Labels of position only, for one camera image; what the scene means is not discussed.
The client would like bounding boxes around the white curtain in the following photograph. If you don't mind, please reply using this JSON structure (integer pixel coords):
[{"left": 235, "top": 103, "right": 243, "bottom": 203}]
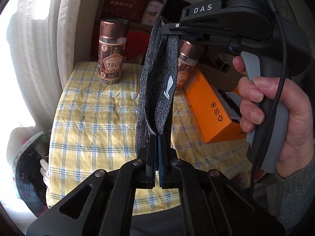
[{"left": 8, "top": 0, "right": 81, "bottom": 131}]

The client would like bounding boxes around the yellow checked cloth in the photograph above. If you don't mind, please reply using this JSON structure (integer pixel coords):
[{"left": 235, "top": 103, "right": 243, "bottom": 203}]
[{"left": 46, "top": 62, "right": 251, "bottom": 207}]

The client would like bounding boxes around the brown oat jar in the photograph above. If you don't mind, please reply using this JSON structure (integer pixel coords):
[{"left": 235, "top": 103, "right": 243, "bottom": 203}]
[
  {"left": 98, "top": 19, "right": 129, "bottom": 84},
  {"left": 176, "top": 40, "right": 202, "bottom": 92}
]

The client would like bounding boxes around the black braided cable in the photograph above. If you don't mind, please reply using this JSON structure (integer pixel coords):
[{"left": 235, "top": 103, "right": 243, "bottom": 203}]
[{"left": 249, "top": 0, "right": 288, "bottom": 195}]

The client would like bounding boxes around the white health product pack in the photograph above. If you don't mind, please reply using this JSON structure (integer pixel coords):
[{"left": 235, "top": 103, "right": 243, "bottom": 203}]
[{"left": 141, "top": 0, "right": 163, "bottom": 26}]

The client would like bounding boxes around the right hand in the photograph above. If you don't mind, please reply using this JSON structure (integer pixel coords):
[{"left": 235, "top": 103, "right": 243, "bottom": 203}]
[{"left": 232, "top": 55, "right": 315, "bottom": 179}]

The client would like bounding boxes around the red Ferrero gift bag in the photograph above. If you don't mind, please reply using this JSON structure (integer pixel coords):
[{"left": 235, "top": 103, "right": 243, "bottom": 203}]
[{"left": 124, "top": 29, "right": 150, "bottom": 61}]

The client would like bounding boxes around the orange cardboard box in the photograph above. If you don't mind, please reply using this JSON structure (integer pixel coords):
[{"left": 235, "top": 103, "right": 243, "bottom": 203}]
[{"left": 184, "top": 68, "right": 246, "bottom": 143}]

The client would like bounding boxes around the grey sock white logo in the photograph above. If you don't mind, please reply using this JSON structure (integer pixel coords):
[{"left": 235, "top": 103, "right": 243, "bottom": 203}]
[{"left": 135, "top": 16, "right": 179, "bottom": 154}]

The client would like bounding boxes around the grey sweater forearm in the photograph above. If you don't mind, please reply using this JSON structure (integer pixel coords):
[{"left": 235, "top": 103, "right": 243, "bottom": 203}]
[{"left": 275, "top": 159, "right": 314, "bottom": 232}]

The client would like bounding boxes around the dark red tea bag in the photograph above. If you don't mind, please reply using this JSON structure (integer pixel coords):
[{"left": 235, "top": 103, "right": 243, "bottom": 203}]
[{"left": 101, "top": 0, "right": 150, "bottom": 23}]

